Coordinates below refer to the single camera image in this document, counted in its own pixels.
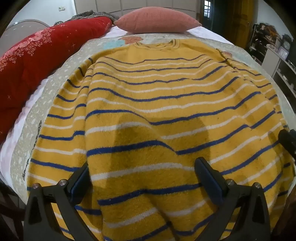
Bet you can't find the heart patterned quilt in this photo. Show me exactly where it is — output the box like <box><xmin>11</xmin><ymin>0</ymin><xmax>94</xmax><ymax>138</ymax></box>
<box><xmin>10</xmin><ymin>32</ymin><xmax>296</xmax><ymax>186</ymax></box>

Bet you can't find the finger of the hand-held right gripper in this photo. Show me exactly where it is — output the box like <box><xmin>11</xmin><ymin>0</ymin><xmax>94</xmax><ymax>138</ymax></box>
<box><xmin>278</xmin><ymin>128</ymin><xmax>296</xmax><ymax>161</ymax></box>

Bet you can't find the wooden door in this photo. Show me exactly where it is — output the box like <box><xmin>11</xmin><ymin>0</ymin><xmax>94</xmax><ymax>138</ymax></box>
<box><xmin>228</xmin><ymin>0</ymin><xmax>251</xmax><ymax>49</ymax></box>

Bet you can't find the red floral blanket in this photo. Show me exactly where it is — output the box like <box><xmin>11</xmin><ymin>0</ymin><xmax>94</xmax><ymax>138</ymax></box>
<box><xmin>0</xmin><ymin>17</ymin><xmax>114</xmax><ymax>144</ymax></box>

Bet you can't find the yellow striped sweater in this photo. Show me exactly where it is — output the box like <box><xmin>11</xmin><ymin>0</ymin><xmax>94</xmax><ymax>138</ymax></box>
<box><xmin>26</xmin><ymin>39</ymin><xmax>293</xmax><ymax>241</ymax></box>

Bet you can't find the beige bed headboard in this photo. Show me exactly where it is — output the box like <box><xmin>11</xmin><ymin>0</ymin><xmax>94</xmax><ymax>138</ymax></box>
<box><xmin>5</xmin><ymin>19</ymin><xmax>50</xmax><ymax>35</ymax></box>

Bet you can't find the window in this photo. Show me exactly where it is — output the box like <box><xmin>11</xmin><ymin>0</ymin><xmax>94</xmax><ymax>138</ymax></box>
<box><xmin>203</xmin><ymin>0</ymin><xmax>212</xmax><ymax>18</ymax></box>

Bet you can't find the dark shoe rack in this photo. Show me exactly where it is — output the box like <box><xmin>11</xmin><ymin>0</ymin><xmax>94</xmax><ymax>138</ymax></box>
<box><xmin>248</xmin><ymin>23</ymin><xmax>282</xmax><ymax>65</ymax></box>

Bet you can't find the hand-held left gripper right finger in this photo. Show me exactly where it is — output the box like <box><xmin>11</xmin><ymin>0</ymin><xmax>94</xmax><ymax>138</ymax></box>
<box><xmin>194</xmin><ymin>157</ymin><xmax>271</xmax><ymax>241</ymax></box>

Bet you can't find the dark table clock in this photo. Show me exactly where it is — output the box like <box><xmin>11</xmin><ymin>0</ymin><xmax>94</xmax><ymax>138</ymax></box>
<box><xmin>281</xmin><ymin>35</ymin><xmax>292</xmax><ymax>50</ymax></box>

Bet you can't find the grey knitted cloth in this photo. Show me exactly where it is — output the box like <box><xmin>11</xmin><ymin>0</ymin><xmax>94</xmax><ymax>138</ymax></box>
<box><xmin>54</xmin><ymin>10</ymin><xmax>121</xmax><ymax>26</ymax></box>

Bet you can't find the beige wardrobe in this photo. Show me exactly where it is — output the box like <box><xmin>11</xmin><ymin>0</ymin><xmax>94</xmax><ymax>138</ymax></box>
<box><xmin>74</xmin><ymin>0</ymin><xmax>197</xmax><ymax>20</ymax></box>

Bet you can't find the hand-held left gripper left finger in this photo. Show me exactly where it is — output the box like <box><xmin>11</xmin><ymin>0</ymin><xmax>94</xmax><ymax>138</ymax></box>
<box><xmin>23</xmin><ymin>162</ymin><xmax>102</xmax><ymax>241</ymax></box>

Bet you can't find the pink pillow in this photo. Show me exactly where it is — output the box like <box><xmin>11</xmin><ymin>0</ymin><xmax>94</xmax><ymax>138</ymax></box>
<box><xmin>114</xmin><ymin>6</ymin><xmax>202</xmax><ymax>33</ymax></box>

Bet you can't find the white shelf unit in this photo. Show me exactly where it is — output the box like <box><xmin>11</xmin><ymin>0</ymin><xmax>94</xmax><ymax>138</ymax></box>
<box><xmin>262</xmin><ymin>49</ymin><xmax>296</xmax><ymax>99</ymax></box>

